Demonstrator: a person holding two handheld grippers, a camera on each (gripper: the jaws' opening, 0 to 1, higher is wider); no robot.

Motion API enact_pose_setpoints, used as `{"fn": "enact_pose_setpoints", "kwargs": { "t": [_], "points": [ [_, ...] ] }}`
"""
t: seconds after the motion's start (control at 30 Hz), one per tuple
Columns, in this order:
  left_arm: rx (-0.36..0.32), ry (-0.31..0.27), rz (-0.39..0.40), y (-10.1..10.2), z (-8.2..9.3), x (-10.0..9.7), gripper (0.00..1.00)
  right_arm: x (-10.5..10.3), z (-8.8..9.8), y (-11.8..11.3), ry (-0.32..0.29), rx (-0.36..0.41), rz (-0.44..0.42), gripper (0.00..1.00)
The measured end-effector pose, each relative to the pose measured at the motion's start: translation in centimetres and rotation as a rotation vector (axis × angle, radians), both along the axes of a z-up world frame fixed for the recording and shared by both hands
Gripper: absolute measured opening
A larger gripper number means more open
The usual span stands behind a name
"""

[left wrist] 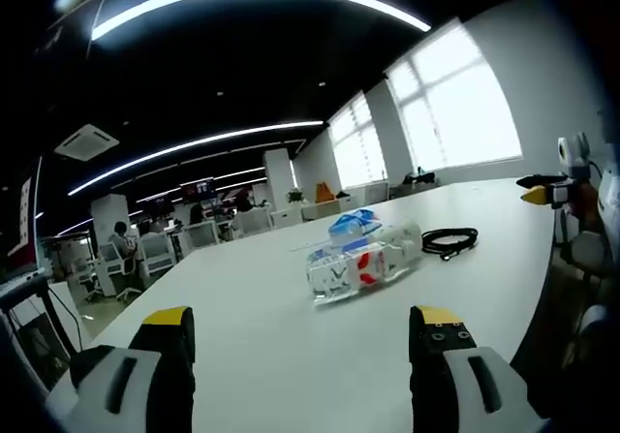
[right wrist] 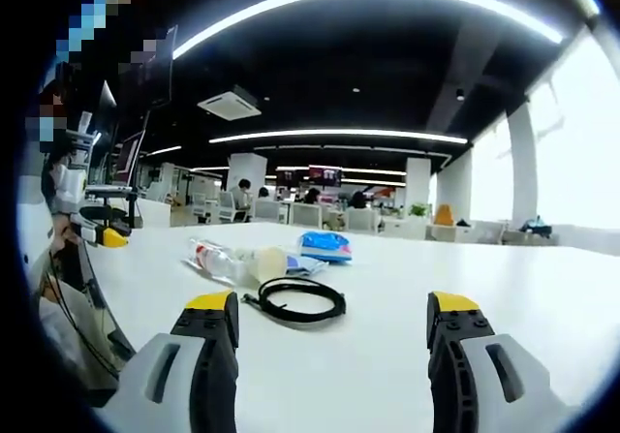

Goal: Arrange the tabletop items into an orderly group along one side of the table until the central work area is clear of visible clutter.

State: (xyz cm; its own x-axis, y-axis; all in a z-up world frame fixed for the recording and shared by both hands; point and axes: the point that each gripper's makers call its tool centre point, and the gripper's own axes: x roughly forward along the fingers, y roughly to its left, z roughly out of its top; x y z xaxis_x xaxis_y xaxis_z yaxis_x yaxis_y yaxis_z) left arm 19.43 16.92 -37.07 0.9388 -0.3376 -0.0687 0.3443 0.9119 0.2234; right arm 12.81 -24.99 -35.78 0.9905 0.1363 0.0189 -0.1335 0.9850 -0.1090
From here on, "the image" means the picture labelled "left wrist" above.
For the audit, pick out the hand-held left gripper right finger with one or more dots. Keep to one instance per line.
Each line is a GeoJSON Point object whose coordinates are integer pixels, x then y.
{"type": "Point", "coordinates": [460, 384]}

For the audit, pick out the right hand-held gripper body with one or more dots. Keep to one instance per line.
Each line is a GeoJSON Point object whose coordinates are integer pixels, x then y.
{"type": "Point", "coordinates": [574, 154]}

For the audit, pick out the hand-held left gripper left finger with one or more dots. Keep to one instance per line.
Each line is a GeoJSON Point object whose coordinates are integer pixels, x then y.
{"type": "Point", "coordinates": [121, 384]}

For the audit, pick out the clear plastic bottle white label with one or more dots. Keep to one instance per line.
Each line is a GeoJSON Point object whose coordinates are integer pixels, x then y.
{"type": "Point", "coordinates": [402, 232]}

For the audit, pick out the clear plastic bag of packets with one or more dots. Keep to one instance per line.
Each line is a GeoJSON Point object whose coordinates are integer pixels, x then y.
{"type": "Point", "coordinates": [349, 273]}

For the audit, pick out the blue tissue packet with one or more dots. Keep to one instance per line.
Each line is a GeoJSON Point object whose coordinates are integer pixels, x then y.
{"type": "Point", "coordinates": [351, 225]}

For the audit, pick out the large bright window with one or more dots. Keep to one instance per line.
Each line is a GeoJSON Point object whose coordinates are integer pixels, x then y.
{"type": "Point", "coordinates": [460, 99]}

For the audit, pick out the dark bag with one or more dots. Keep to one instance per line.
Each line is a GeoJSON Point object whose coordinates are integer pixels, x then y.
{"type": "Point", "coordinates": [419, 178]}

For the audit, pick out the white table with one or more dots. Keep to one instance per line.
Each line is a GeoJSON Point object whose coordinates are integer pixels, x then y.
{"type": "Point", "coordinates": [271, 307]}

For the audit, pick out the narrow bright window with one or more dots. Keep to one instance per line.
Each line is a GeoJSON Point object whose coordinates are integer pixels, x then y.
{"type": "Point", "coordinates": [358, 145]}

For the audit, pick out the orange object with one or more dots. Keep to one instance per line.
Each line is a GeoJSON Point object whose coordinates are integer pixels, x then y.
{"type": "Point", "coordinates": [323, 192]}

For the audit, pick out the green potted plant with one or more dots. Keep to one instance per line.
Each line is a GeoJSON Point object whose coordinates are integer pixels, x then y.
{"type": "Point", "coordinates": [294, 195]}

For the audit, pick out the ceiling air conditioner unit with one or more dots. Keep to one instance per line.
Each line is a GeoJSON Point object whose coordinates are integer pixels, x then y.
{"type": "Point", "coordinates": [87, 141]}

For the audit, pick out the white wall poster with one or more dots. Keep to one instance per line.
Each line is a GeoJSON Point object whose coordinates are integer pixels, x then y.
{"type": "Point", "coordinates": [25, 215]}

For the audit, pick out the red wall screen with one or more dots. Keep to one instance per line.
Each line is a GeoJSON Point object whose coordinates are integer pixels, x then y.
{"type": "Point", "coordinates": [197, 187]}

